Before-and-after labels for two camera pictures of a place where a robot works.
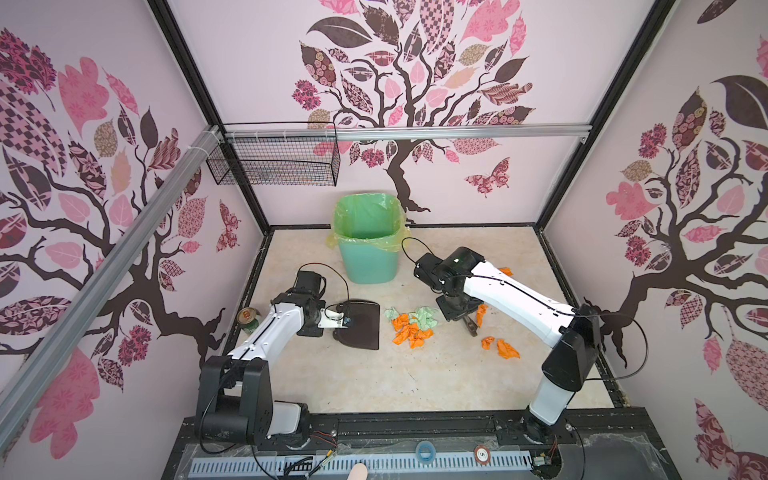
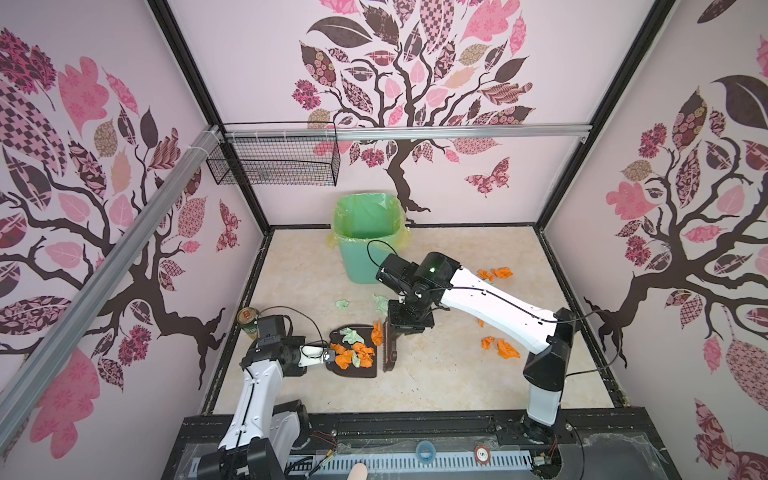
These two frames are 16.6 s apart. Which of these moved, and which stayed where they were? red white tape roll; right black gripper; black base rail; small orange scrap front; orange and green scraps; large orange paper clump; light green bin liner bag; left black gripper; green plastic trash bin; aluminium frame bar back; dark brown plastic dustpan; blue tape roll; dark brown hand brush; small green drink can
Moved: left black gripper; orange and green scraps; large orange paper clump; right black gripper; dark brown hand brush; dark brown plastic dustpan
Stayed: aluminium frame bar back; blue tape roll; small green drink can; black base rail; green plastic trash bin; red white tape roll; light green bin liner bag; small orange scrap front
